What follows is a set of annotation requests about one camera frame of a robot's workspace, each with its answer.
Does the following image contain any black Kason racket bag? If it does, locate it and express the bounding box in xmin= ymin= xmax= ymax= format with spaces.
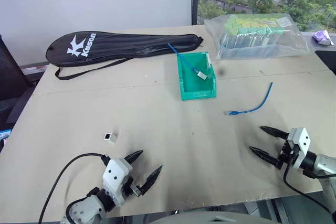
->
xmin=45 ymin=30 xmax=205 ymax=81

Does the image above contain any clear bag of green-capped tubes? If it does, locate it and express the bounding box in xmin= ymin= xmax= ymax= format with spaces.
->
xmin=204 ymin=13 xmax=311 ymax=61

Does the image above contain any blue cable with white coupler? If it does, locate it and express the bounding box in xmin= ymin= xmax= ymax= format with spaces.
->
xmin=167 ymin=42 xmax=208 ymax=80

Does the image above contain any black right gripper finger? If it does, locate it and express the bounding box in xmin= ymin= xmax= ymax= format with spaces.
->
xmin=248 ymin=145 xmax=280 ymax=168
xmin=260 ymin=126 xmax=290 ymax=139

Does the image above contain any green plastic bin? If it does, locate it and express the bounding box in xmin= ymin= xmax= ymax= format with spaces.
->
xmin=177 ymin=51 xmax=218 ymax=101

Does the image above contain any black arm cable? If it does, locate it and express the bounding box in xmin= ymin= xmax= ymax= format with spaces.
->
xmin=282 ymin=162 xmax=332 ymax=216
xmin=38 ymin=153 xmax=109 ymax=224

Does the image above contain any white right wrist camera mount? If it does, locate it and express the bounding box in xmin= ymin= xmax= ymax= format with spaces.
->
xmin=287 ymin=127 xmax=312 ymax=170

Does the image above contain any blue printed box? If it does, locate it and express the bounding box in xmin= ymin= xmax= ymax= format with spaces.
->
xmin=0 ymin=129 xmax=13 ymax=153

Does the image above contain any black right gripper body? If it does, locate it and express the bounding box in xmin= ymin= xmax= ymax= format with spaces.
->
xmin=275 ymin=140 xmax=299 ymax=170

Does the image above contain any white ethernet coupler block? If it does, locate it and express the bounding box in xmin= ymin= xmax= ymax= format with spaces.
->
xmin=103 ymin=130 xmax=119 ymax=144

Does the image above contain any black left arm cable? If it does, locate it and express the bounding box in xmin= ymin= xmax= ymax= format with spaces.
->
xmin=38 ymin=153 xmax=109 ymax=224

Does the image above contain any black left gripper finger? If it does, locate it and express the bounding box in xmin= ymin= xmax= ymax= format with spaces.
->
xmin=138 ymin=165 xmax=163 ymax=197
xmin=123 ymin=150 xmax=144 ymax=166

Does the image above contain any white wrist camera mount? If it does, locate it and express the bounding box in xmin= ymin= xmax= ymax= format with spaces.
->
xmin=287 ymin=127 xmax=312 ymax=170
xmin=101 ymin=158 xmax=133 ymax=208

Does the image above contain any black flat object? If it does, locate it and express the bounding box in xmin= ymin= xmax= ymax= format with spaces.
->
xmin=314 ymin=50 xmax=336 ymax=74

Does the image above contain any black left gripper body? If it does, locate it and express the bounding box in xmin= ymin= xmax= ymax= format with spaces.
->
xmin=122 ymin=175 xmax=144 ymax=198

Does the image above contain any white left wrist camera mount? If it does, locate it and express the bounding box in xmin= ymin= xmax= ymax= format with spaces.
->
xmin=101 ymin=158 xmax=133 ymax=208

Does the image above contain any blue Ethernet cable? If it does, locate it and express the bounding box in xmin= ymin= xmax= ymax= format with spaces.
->
xmin=224 ymin=82 xmax=274 ymax=116

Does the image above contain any purple crumpled packet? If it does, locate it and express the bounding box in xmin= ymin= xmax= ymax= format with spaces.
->
xmin=311 ymin=29 xmax=336 ymax=47

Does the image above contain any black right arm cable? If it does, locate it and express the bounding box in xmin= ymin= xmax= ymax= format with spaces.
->
xmin=282 ymin=162 xmax=332 ymax=216

